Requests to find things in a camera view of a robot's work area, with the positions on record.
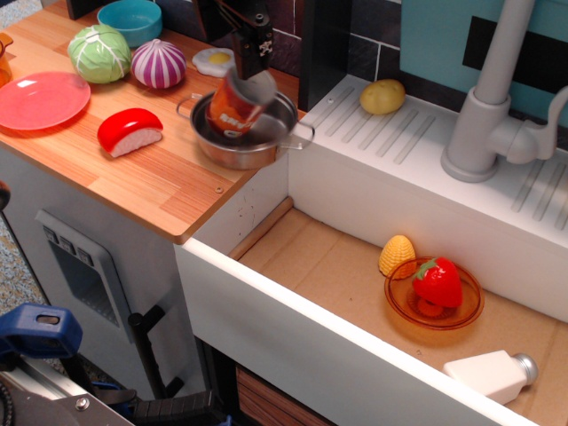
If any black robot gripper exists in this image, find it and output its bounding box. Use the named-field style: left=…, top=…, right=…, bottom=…
left=194, top=0, right=273, bottom=80

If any orange beans can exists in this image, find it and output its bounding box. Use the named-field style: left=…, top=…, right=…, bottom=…
left=206, top=67, right=277, bottom=138

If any stainless steel pot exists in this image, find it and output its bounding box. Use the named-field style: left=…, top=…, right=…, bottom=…
left=176, top=92, right=316, bottom=170

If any toy fried egg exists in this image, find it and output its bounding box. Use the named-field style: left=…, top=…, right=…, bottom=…
left=192, top=48, right=235, bottom=78

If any purple striped toy onion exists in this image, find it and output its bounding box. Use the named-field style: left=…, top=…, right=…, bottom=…
left=130, top=39, right=186, bottom=89

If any teal plastic bowl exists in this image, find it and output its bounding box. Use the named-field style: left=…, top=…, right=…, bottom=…
left=97, top=0, right=162, bottom=48

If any yellow toy potato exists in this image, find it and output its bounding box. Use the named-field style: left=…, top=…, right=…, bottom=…
left=359, top=79, right=406, bottom=115

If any green toy cabbage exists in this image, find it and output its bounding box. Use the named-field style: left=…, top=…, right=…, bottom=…
left=67, top=24, right=131, bottom=84

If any red white toy sushi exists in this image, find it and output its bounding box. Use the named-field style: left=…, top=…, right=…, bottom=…
left=97, top=107, right=163, bottom=158

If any pink plastic plate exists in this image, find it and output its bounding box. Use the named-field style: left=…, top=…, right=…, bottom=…
left=1, top=71, right=91, bottom=130

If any grey toy faucet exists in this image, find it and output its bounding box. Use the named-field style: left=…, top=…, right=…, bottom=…
left=441, top=1, right=567, bottom=183

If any orange transparent cup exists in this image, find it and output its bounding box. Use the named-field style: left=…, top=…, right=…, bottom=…
left=0, top=33, right=13, bottom=87

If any white toy sink basin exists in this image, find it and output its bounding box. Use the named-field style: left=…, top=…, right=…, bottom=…
left=176, top=76, right=567, bottom=425

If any yellow toy corn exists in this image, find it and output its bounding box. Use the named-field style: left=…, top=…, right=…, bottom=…
left=378, top=235, right=416, bottom=280

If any grey oven control panel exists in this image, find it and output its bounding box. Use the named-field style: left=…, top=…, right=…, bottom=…
left=35, top=209, right=132, bottom=343

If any orange transparent bowl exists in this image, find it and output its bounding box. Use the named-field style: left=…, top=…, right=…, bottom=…
left=384, top=257, right=485, bottom=330

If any red toy strawberry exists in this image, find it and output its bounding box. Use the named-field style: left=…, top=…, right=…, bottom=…
left=412, top=257, right=462, bottom=308

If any blue clamp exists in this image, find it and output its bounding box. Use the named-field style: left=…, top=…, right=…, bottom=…
left=1, top=303, right=83, bottom=362

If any white salt shaker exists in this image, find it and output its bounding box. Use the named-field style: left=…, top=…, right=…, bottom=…
left=442, top=351, right=539, bottom=405

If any black oven door handle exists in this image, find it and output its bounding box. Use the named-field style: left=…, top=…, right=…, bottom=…
left=128, top=305, right=184, bottom=399

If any black braided cable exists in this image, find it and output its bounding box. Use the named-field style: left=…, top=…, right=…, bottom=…
left=0, top=381, right=14, bottom=426

